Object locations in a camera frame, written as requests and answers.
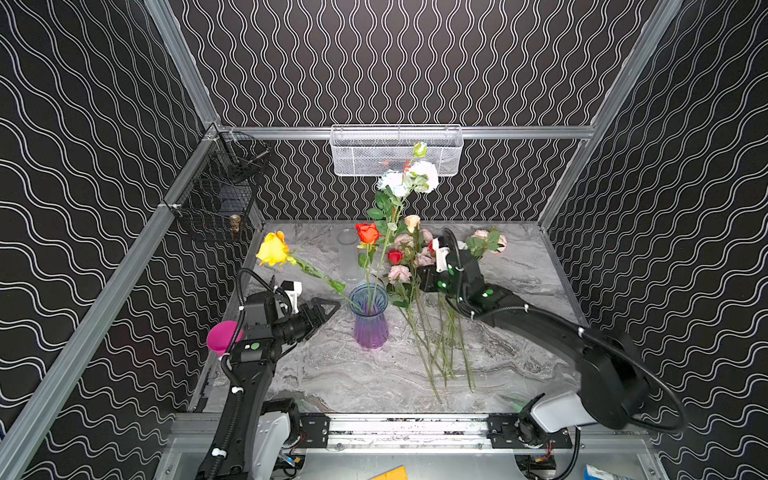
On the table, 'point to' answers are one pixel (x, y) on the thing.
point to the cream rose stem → (412, 223)
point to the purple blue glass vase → (370, 329)
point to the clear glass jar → (350, 271)
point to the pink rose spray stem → (402, 276)
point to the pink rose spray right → (482, 240)
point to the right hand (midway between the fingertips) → (419, 269)
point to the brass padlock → (235, 220)
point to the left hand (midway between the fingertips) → (340, 312)
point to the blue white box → (592, 473)
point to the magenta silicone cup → (219, 336)
